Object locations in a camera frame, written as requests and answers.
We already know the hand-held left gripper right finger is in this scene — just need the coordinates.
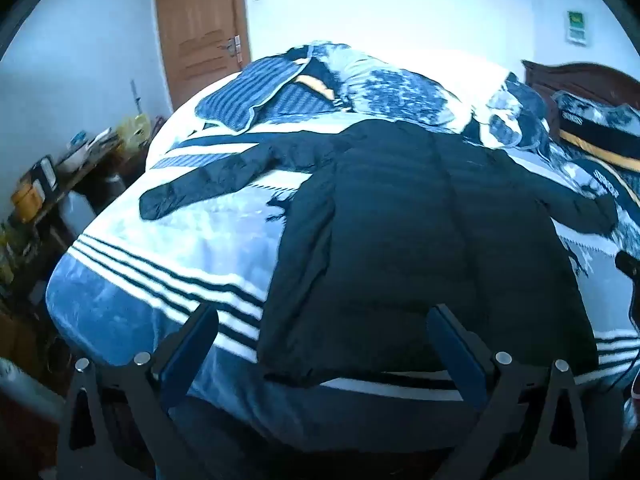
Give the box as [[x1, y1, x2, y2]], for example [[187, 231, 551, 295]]
[[427, 302, 588, 480]]

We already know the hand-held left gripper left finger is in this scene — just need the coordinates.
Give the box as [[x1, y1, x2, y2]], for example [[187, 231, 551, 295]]
[[55, 302, 221, 480]]

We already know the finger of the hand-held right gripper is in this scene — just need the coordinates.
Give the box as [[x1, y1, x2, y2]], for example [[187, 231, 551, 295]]
[[614, 250, 640, 281]]

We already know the black puffer jacket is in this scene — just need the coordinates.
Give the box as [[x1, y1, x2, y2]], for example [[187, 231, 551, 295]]
[[139, 119, 618, 388]]

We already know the blue white striped blanket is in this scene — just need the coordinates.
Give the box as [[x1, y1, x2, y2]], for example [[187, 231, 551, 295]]
[[45, 67, 640, 456]]

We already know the navy pillow with yellow stripe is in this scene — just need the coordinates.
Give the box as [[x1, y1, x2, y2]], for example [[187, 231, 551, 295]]
[[550, 91, 640, 173]]

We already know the dark wooden headboard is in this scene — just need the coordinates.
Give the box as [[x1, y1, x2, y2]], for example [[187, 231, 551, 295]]
[[521, 59, 640, 133]]

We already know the cluttered wooden side table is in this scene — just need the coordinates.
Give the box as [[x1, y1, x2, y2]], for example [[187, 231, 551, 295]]
[[0, 125, 151, 311]]

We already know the yellow plastic bag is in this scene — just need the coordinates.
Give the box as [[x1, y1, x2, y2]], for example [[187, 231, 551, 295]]
[[116, 114, 152, 156]]

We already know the blue striped pillow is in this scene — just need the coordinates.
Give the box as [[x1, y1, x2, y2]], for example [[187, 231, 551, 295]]
[[194, 55, 346, 133]]

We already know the blue white patterned quilt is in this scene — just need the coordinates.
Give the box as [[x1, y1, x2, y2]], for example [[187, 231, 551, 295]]
[[285, 42, 553, 151]]

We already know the wooden door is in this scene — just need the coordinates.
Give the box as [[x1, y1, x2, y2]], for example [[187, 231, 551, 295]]
[[154, 0, 252, 113]]

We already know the black cable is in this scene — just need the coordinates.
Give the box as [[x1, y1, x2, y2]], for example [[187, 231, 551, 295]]
[[597, 280, 640, 395]]

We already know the grey cylindrical handle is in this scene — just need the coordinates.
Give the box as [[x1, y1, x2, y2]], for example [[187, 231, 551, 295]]
[[0, 357, 63, 416]]

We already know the green white wall poster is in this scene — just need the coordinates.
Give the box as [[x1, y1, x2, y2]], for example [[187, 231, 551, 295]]
[[566, 10, 588, 46]]

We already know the metal door handle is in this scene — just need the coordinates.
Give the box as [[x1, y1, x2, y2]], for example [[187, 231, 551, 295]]
[[217, 35, 244, 61]]

